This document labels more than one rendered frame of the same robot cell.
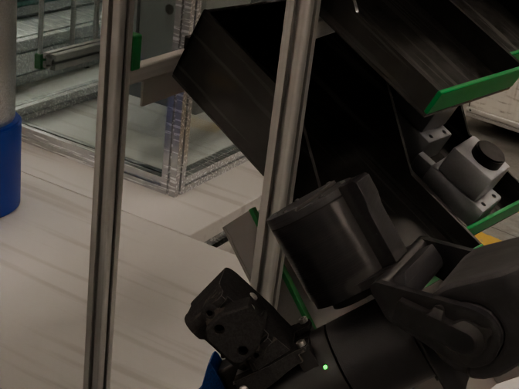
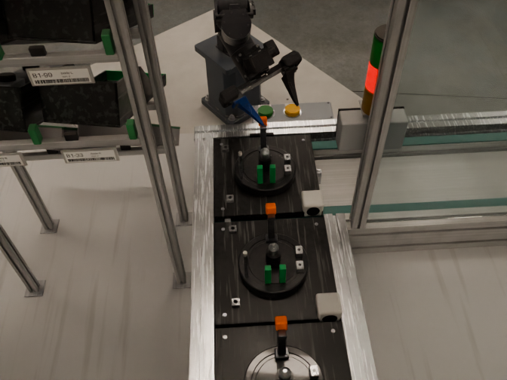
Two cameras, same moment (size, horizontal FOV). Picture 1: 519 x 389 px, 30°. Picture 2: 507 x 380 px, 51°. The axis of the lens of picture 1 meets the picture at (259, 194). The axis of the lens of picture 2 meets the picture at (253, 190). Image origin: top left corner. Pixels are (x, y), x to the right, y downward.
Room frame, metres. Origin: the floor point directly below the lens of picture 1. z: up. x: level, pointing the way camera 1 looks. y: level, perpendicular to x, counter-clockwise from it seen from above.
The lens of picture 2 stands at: (0.95, 0.75, 1.90)
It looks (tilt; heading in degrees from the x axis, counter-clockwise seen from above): 50 degrees down; 240
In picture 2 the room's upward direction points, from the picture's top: 2 degrees counter-clockwise
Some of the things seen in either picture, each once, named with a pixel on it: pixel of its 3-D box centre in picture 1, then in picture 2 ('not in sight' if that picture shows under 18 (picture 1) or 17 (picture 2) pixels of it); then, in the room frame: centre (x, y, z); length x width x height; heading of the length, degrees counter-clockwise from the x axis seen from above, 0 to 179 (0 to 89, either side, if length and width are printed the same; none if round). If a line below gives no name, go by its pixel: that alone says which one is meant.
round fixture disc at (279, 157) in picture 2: not in sight; (265, 170); (0.51, 0.04, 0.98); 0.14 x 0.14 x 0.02
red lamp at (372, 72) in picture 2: not in sight; (382, 74); (0.40, 0.24, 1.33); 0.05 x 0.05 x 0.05
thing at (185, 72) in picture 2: not in sight; (222, 115); (0.44, -0.30, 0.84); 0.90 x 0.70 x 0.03; 98
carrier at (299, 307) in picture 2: not in sight; (273, 255); (0.64, 0.27, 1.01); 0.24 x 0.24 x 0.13; 62
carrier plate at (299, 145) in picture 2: not in sight; (265, 175); (0.51, 0.04, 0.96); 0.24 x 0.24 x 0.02; 62
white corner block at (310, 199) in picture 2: not in sight; (311, 203); (0.48, 0.18, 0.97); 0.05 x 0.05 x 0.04; 62
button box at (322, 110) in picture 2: not in sight; (292, 120); (0.34, -0.10, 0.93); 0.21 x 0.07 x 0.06; 152
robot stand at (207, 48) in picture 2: not in sight; (233, 77); (0.40, -0.31, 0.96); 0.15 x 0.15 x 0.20; 8
